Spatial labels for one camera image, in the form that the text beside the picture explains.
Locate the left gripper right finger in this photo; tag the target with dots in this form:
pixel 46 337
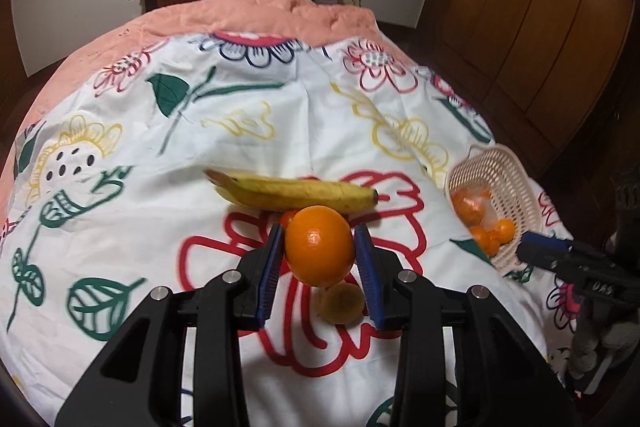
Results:
pixel 378 268

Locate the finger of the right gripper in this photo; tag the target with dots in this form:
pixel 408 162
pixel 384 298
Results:
pixel 540 260
pixel 531 242

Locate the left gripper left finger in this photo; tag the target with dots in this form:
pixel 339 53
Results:
pixel 261 269

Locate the mandarin orange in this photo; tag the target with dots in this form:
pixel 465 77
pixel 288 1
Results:
pixel 488 241

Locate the large orange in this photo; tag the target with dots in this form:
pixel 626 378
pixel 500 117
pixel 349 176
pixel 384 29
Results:
pixel 319 247

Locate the yellow banana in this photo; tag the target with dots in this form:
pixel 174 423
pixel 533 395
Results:
pixel 280 195

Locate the orange in basket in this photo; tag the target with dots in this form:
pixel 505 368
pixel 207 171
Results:
pixel 504 231

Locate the small yellow-green lemon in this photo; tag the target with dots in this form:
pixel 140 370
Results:
pixel 342 304

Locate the white perforated plastic basket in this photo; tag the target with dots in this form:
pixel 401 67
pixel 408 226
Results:
pixel 495 173

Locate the bagged oranges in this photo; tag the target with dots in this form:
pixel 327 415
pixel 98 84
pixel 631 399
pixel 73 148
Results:
pixel 473 206

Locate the floral white duvet cover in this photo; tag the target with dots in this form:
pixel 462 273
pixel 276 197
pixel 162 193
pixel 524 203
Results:
pixel 161 169

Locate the wooden wardrobe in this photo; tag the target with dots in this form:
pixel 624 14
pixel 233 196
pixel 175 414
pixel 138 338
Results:
pixel 535 68

